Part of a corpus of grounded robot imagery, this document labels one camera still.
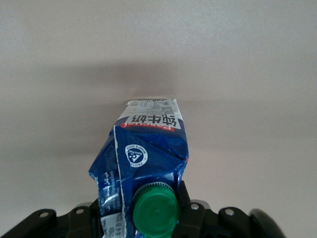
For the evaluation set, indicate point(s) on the blue milk carton green cap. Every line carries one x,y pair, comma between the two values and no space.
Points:
148,153

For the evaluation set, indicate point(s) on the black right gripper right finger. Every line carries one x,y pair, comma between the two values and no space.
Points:
203,223

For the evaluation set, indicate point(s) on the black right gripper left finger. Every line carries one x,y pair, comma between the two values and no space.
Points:
62,224

